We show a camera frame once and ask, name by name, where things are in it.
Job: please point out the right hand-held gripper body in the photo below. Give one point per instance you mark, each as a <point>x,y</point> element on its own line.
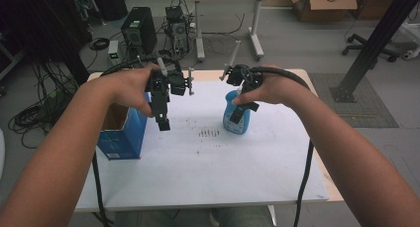
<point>246,76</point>

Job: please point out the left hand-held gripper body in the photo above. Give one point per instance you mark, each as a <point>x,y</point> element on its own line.
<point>176,81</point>

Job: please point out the blue plastic bottle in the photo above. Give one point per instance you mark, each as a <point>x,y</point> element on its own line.
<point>242,125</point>

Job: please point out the blue cardboard box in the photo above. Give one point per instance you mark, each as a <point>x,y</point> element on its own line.
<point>132,134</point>

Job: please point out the person's right hand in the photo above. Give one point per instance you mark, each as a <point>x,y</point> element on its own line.
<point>280,88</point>

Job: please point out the person's left hand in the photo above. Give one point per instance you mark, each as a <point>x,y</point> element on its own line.
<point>128,86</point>

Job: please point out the open grey computer case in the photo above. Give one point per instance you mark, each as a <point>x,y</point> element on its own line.
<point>178,32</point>

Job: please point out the white table mat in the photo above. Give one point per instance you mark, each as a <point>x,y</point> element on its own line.
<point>204,167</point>

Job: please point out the black computer tower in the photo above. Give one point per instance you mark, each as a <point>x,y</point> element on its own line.
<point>140,28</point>

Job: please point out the small white device green light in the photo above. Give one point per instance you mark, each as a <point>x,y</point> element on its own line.
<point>113,50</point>

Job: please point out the open brown cardboard box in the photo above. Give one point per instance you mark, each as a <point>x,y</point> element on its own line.
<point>327,5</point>

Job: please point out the white table leg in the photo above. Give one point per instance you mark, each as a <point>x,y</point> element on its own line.
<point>272,217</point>

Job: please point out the grey floor mat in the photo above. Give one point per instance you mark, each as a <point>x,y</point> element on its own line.
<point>366,114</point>

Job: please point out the black office chair base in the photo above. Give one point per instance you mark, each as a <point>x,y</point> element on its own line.
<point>366,45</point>

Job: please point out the black metal stand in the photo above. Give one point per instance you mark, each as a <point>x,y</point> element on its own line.
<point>373,45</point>

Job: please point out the large brown cardboard box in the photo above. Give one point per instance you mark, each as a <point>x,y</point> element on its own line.
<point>373,4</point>

